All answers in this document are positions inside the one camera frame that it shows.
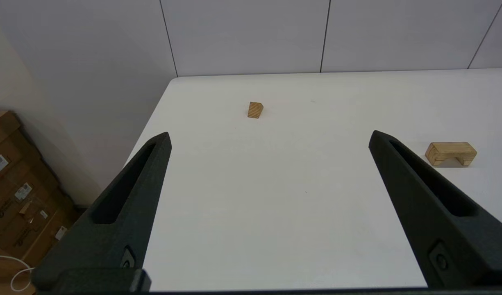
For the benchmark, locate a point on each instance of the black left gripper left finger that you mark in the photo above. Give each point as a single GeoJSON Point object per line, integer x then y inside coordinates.
{"type": "Point", "coordinates": [111, 237]}

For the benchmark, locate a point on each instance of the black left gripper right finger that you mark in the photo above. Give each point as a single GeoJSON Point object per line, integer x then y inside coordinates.
{"type": "Point", "coordinates": [447, 237]}

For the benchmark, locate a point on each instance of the arched wooden building block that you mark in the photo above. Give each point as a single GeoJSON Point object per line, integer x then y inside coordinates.
{"type": "Point", "coordinates": [450, 149]}

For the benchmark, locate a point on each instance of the triangular wooden building block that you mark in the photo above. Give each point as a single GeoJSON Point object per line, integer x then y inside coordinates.
{"type": "Point", "coordinates": [255, 110]}

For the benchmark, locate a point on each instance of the brown labelled cardboard box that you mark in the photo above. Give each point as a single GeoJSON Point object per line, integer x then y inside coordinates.
{"type": "Point", "coordinates": [12, 203]}
{"type": "Point", "coordinates": [5, 137]}
{"type": "Point", "coordinates": [28, 240]}

